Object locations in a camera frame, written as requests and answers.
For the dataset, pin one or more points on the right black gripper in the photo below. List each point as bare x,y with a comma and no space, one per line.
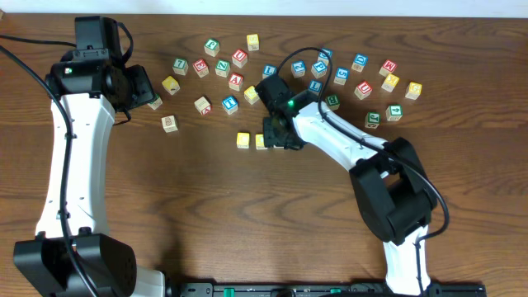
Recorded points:
278,132

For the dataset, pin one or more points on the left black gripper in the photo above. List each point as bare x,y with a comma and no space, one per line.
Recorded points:
143,87

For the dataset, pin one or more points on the yellow O block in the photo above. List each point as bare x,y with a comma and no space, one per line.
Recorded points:
260,142

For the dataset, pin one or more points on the yellow C block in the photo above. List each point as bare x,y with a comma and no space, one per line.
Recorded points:
243,140

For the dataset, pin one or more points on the blue l block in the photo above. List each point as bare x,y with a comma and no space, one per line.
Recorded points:
315,86
268,70

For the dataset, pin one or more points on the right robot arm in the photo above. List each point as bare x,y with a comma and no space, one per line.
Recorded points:
386,177

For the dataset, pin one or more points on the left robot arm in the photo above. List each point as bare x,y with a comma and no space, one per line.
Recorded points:
73,253

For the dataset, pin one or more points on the green V block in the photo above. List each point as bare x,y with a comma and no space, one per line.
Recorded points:
156,103

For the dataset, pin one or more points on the yellow K block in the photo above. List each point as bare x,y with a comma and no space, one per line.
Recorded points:
171,85

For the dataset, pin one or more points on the yellow block centre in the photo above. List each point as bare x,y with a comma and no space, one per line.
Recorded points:
251,95

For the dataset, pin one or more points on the blue T block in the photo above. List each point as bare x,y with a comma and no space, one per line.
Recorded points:
230,105

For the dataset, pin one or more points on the wooden pineapple block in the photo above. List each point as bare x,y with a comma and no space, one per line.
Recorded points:
169,123

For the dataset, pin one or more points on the green 7 block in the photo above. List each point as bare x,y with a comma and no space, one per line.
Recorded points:
180,66

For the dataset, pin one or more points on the red A block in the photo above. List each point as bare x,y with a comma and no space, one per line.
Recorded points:
236,81

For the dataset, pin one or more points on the blue 2 block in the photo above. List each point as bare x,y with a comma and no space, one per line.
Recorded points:
298,69

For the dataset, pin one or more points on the blue P block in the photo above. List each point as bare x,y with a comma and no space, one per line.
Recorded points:
319,69

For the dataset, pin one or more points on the red E block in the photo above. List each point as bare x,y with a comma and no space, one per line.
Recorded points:
201,67

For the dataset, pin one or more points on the red U block left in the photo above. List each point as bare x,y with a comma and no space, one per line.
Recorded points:
239,58

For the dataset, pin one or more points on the red u block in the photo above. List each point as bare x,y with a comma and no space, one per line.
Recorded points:
239,58
363,90

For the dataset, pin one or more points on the green Z block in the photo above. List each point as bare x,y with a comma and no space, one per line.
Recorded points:
222,68

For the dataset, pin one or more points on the blue D block left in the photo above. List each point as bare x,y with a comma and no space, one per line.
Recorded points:
325,56

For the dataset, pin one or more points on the blue d block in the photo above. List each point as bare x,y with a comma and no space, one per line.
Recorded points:
359,63
325,56

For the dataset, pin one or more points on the blue 5 block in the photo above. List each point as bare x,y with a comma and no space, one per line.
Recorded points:
341,76

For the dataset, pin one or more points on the plain yellow block top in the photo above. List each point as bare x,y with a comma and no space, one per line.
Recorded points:
253,43

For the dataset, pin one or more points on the red U block right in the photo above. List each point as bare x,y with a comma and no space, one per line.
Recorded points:
363,90

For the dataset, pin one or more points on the green J block top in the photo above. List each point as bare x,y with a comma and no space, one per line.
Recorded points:
212,47

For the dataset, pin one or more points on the green j block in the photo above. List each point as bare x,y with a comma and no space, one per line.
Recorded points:
372,120
212,47

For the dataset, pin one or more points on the green J block bottom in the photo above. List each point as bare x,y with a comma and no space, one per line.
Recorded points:
372,120

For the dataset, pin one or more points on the blue D block right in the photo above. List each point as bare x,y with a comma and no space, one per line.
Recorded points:
359,63

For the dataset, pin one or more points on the green 4 block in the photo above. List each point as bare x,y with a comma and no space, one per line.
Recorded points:
394,112

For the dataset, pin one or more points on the yellow X block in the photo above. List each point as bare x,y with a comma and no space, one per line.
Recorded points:
390,82

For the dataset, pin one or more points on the red M block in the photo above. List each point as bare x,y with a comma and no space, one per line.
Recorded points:
387,67

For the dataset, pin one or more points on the yellow G block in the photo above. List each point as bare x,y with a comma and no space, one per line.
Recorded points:
413,91

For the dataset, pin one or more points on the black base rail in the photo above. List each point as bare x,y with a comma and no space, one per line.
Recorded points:
368,289

